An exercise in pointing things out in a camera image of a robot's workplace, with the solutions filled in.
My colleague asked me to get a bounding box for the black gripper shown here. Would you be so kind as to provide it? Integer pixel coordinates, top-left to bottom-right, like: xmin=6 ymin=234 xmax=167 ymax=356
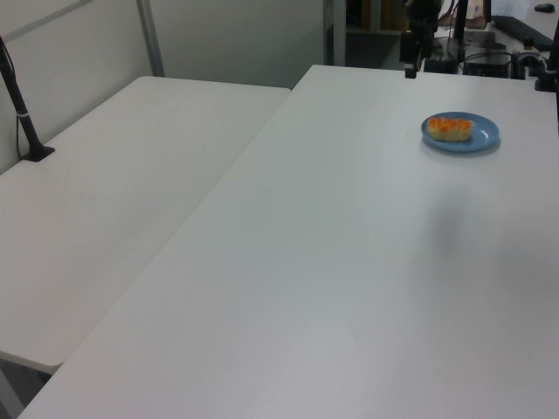
xmin=399 ymin=19 xmax=438 ymax=80

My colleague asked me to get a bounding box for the black camera stand pole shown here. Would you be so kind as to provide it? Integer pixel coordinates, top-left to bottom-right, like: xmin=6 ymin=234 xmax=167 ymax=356
xmin=0 ymin=36 xmax=56 ymax=164

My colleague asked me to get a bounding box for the blue round plate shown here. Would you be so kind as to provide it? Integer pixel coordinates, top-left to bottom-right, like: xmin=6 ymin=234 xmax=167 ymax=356
xmin=420 ymin=112 xmax=500 ymax=154

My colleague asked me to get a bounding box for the bread with orange topping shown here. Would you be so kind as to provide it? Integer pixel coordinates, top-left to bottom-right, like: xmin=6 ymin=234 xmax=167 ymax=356
xmin=426 ymin=116 xmax=473 ymax=142

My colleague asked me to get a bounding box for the brown cardboard box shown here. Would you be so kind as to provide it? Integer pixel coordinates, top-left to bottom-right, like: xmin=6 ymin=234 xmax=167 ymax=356
xmin=465 ymin=0 xmax=487 ymax=29

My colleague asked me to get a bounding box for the grey metal partition post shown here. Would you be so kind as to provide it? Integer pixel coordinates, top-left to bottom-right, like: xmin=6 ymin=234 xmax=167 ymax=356
xmin=136 ymin=0 xmax=166 ymax=78

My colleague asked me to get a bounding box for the black electronics box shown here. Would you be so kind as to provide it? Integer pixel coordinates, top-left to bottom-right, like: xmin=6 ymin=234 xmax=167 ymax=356
xmin=463 ymin=52 xmax=513 ymax=79

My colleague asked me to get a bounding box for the black clamp stand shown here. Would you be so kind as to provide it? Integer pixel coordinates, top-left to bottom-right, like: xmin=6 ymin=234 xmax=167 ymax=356
xmin=533 ymin=24 xmax=559 ymax=93

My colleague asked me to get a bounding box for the black monitor stand pole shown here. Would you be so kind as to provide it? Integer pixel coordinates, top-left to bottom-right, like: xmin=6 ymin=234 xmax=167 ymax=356
xmin=454 ymin=0 xmax=469 ymax=43

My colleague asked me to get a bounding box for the black keyboard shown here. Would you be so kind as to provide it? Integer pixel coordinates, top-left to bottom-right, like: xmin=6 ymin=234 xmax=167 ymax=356
xmin=490 ymin=14 xmax=555 ymax=50

